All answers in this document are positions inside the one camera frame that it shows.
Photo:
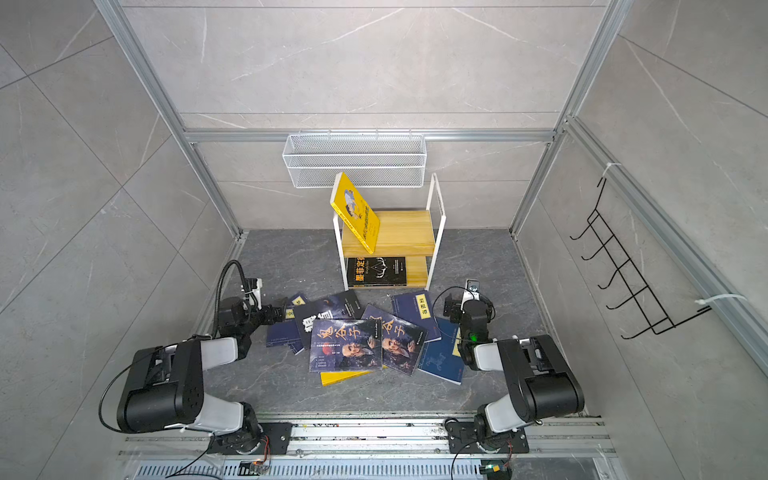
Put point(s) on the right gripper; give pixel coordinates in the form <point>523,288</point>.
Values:
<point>458,309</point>

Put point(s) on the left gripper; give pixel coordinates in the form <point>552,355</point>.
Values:
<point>268,317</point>

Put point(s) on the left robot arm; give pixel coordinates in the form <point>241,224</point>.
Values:
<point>164,387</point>

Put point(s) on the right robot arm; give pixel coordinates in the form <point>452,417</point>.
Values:
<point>540,383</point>

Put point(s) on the dark blue book left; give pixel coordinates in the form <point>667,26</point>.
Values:
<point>286,333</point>

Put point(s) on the blue book yellow label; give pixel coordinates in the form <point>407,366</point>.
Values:
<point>441,358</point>

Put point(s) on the navy book yellow label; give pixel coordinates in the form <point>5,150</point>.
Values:
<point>415,307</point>

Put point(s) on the black book white characters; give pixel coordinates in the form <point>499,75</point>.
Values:
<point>344,305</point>

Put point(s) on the yellow cartoon book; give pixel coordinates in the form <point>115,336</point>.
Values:
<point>331,378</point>

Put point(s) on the wooden two-tier shelf rack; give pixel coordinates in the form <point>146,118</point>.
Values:
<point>414,234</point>

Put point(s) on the black book lower shelf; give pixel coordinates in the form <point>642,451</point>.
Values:
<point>374,272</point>

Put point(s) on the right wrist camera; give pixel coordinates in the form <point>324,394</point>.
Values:
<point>471,290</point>

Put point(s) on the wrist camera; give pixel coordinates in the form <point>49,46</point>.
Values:
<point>471,290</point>
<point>252,292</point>

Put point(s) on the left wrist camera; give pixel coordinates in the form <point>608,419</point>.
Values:
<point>252,292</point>

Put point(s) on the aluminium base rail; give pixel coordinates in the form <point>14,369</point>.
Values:
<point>395,446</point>

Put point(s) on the white wire mesh basket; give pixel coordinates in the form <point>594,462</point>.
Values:
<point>370,160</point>

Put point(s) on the black wall hook rack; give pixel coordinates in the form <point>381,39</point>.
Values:
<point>626,272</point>

